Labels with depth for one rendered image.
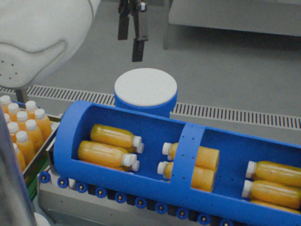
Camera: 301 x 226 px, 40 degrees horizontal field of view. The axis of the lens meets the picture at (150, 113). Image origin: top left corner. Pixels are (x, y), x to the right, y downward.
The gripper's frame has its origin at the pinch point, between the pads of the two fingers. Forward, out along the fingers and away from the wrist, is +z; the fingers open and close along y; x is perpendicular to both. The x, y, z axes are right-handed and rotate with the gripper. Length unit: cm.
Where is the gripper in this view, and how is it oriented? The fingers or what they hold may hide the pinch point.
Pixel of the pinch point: (129, 46)
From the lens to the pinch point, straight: 121.9
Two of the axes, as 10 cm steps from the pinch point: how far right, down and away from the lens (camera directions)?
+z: -1.2, 8.1, 5.7
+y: 3.5, 5.7, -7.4
